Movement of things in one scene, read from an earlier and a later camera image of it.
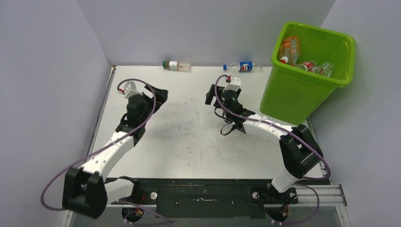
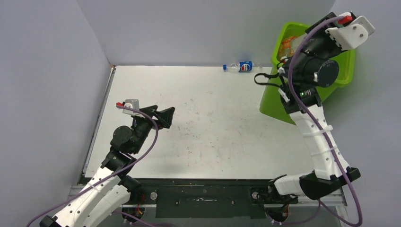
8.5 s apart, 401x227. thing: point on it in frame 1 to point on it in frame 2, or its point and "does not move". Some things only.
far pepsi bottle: (244, 66) does not move
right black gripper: (210, 95) to (319, 31)
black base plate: (192, 198) does not move
